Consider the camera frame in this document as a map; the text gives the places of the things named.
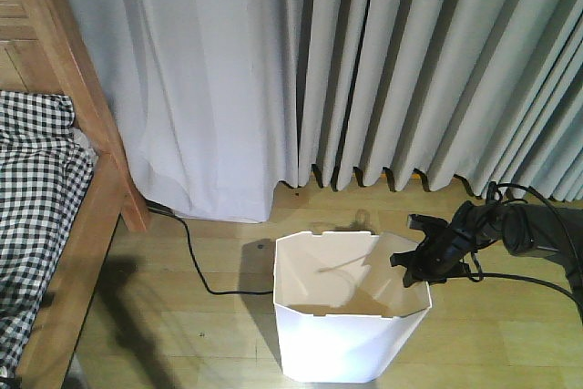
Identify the white curtain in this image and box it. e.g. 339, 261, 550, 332
69, 0, 582, 221

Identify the black power cord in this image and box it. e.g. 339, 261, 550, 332
145, 200, 275, 295

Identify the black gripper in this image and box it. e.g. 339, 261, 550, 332
390, 227, 476, 288

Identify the white plastic trash bin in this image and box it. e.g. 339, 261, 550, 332
273, 231, 432, 384

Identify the black white checkered bedding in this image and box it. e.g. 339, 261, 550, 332
1, 91, 94, 388

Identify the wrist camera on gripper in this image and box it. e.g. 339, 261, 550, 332
407, 214, 448, 234

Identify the wooden bed frame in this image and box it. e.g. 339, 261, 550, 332
1, 0, 149, 388

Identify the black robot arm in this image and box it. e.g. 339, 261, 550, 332
390, 201, 582, 312

